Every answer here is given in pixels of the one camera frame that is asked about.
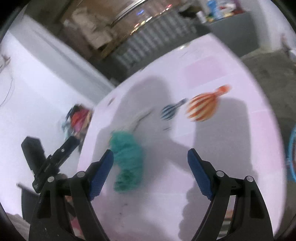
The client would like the beige hanging coat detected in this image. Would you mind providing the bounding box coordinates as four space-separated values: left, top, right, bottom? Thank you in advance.
63 6 117 50

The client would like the grey storage cabinet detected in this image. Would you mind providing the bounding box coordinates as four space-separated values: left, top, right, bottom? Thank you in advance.
194 12 259 57

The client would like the blue detergent bottle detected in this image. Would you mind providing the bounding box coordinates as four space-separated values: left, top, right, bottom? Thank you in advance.
207 0 223 20

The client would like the metal balcony railing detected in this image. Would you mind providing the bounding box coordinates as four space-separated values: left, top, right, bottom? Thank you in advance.
110 10 197 70

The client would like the colourful clothes pile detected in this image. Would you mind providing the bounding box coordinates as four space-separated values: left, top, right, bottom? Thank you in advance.
62 104 93 140

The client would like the teal crumpled cloth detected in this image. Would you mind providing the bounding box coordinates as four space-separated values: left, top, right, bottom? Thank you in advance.
109 131 144 193

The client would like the blue plastic trash basket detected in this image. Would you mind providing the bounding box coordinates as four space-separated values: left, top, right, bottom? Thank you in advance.
286 126 295 182

